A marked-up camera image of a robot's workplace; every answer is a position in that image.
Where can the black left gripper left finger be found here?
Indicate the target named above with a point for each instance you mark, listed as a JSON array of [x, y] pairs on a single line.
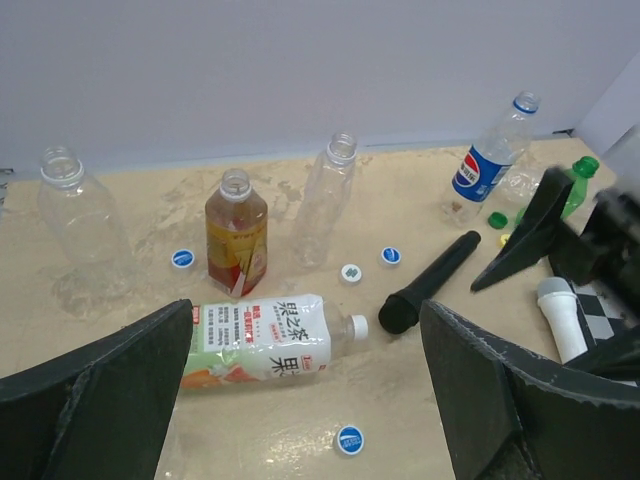
[[100, 411]]

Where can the green tea label bottle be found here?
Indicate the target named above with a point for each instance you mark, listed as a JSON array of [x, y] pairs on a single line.
[[265, 339]]

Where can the white cap of clear bottle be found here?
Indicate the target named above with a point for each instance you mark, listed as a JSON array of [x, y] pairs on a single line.
[[351, 274]]

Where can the black microphone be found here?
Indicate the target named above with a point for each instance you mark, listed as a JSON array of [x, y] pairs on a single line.
[[401, 310]]

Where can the blue white bottle cap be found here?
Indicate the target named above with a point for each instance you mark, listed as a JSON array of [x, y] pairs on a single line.
[[183, 259]]

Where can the clear bottle back left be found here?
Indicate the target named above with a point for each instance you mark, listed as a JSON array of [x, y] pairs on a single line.
[[80, 211]]

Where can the green bottle cap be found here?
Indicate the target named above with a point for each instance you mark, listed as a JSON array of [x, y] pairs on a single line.
[[497, 220]]

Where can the gold label drink bottle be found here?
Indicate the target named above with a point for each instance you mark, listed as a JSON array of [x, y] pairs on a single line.
[[236, 220]]

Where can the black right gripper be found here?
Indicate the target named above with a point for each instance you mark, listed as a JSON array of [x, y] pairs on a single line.
[[605, 252]]

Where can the black white chessboard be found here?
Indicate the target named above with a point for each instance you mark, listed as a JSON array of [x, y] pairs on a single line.
[[601, 316]]

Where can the white microphone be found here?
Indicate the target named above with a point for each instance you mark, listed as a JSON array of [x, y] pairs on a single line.
[[558, 303]]

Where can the blue label water bottle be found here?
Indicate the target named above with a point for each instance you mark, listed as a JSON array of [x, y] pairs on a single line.
[[489, 158]]

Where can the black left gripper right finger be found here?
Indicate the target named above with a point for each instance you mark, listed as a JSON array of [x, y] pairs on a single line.
[[509, 413]]

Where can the white cap of gold bottle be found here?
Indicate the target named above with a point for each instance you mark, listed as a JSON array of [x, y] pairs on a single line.
[[390, 256]]

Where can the clear bottle lying right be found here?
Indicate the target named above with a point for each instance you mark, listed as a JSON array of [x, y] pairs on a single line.
[[519, 185]]

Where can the white cap of tea bottle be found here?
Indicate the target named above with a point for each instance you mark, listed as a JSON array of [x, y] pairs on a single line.
[[360, 327]]

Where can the green plastic bottle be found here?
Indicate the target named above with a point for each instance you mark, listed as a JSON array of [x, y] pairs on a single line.
[[580, 172]]

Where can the white cap of crushed bottle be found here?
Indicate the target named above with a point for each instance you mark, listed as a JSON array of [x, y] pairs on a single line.
[[349, 441]]

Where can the clear plastic bottle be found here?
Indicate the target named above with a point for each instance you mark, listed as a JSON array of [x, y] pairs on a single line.
[[326, 193]]

